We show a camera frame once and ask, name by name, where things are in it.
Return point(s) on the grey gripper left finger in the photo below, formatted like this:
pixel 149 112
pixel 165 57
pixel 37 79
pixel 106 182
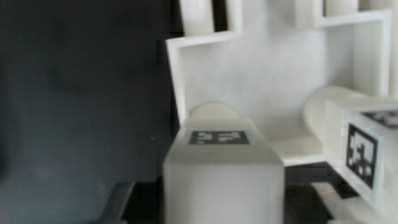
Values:
pixel 115 209

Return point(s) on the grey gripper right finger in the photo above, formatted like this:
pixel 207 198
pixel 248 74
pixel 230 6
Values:
pixel 305 208

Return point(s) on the small white leg block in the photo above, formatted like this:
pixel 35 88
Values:
pixel 223 172

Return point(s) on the white leg block with tag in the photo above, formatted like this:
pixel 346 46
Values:
pixel 353 121

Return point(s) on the white chair seat block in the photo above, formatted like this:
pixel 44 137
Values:
pixel 266 50

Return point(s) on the white U-shaped fixture frame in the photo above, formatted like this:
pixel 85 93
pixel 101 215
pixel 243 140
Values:
pixel 351 210

